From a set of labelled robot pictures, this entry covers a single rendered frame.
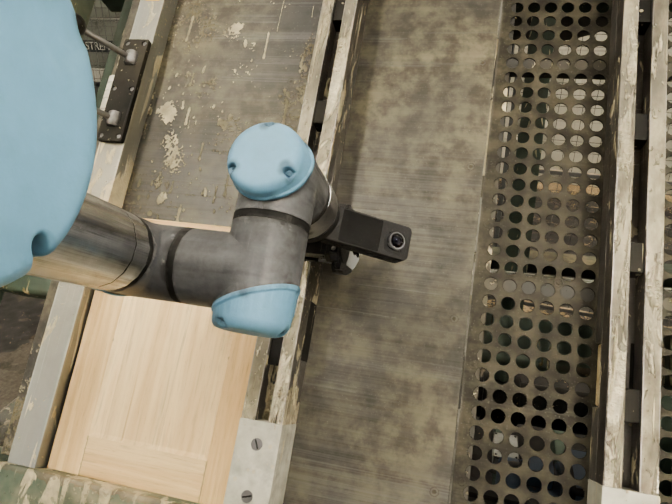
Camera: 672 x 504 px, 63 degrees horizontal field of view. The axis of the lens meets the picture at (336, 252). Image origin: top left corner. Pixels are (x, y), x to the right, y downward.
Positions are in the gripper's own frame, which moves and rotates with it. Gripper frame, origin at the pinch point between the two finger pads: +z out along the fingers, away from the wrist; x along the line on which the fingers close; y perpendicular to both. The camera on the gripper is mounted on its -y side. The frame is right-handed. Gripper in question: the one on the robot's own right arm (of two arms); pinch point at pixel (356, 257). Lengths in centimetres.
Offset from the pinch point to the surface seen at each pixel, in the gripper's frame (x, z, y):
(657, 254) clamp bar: -3.6, -4.0, -39.2
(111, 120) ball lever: -18.0, -4.4, 45.1
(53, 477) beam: 38, -3, 38
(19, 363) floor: 33, 146, 186
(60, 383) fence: 25.6, -1.8, 42.8
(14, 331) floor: 19, 163, 210
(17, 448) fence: 36, -2, 47
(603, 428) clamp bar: 18.5, -3.3, -34.1
